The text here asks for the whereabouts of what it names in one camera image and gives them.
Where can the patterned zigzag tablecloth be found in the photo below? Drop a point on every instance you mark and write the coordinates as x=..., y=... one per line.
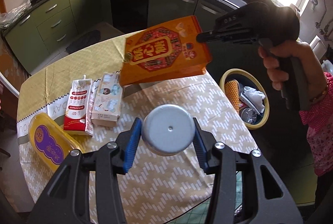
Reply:
x=229, y=140

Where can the person's right forearm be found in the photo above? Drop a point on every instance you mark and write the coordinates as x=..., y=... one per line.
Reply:
x=322, y=109

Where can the orange foam net sleeve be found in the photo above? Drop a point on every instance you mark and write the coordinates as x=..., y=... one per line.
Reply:
x=232, y=93

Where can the red soda can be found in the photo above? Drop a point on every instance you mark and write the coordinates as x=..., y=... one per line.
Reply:
x=248, y=113

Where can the yellow plastic container purple label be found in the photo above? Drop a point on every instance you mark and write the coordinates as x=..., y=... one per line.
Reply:
x=49, y=143

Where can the green lower kitchen cabinets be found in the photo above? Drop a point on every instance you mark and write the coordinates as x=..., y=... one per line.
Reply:
x=52, y=20

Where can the yellow rimmed trash bin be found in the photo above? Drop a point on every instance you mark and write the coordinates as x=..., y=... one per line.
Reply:
x=234, y=71

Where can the person's right hand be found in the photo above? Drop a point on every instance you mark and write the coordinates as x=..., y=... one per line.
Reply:
x=309, y=62

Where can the white pill bottle grey cap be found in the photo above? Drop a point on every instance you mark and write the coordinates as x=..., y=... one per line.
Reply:
x=169, y=130

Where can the white printed carton box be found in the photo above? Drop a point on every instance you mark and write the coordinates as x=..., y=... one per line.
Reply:
x=106, y=101

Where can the pink floral clothing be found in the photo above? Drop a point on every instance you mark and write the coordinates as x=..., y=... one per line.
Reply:
x=324, y=151

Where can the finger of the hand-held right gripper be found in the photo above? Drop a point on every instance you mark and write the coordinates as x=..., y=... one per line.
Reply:
x=208, y=36

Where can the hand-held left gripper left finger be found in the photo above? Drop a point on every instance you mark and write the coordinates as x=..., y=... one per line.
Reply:
x=131, y=145

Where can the clear plastic wrap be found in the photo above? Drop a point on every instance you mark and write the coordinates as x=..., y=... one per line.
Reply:
x=253, y=99

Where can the clear plastic bag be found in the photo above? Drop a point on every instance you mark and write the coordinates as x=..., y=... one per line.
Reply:
x=14, y=15

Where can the dark floor mat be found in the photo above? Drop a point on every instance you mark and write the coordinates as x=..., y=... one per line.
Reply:
x=83, y=41

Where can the red white milk carton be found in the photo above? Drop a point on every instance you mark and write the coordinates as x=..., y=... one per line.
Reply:
x=76, y=106

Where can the orange printed box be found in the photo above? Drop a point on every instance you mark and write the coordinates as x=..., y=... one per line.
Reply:
x=161, y=54

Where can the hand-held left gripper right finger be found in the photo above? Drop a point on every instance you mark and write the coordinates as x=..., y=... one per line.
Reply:
x=200, y=145

